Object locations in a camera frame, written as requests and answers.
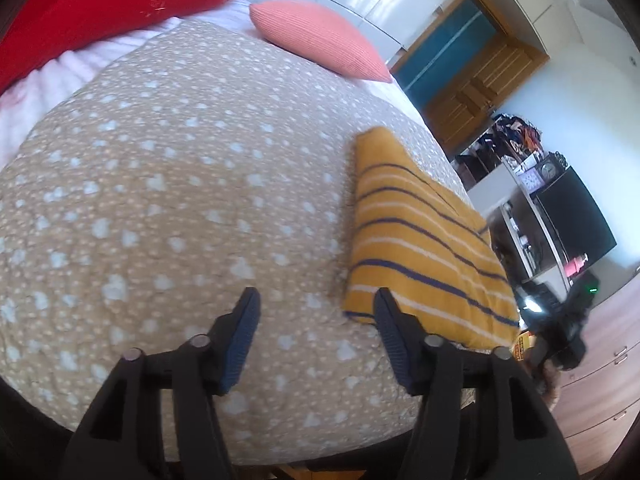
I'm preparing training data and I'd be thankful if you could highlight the yellow striped shirt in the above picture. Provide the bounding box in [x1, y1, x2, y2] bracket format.
[342, 126, 521, 351]

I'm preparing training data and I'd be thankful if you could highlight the beige dotted blanket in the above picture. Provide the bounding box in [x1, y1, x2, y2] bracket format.
[0, 17, 501, 466]

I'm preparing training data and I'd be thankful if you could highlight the red patterned pillow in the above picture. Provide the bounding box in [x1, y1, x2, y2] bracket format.
[0, 0, 245, 96]

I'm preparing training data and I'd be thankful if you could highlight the pile of colourful clothes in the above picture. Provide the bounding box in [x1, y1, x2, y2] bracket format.
[492, 114, 544, 161]

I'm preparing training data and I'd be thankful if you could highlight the wooden door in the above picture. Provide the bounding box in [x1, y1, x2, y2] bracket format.
[390, 0, 551, 158]

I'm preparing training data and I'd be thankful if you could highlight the wooden drawer cabinet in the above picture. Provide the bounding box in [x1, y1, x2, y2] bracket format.
[550, 275, 640, 461]

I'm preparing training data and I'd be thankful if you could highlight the black television screen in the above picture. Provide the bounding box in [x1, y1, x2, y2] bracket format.
[535, 166, 617, 277]

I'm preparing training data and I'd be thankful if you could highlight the white shelf unit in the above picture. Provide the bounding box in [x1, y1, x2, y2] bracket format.
[467, 159, 571, 292]

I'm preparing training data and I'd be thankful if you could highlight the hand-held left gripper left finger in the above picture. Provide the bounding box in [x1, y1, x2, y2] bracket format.
[59, 287, 262, 480]

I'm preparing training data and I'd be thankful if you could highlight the coral ribbed pillow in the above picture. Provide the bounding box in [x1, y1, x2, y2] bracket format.
[249, 0, 393, 83]

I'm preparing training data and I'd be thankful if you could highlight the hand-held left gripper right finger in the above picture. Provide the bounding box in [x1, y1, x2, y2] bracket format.
[374, 287, 581, 480]

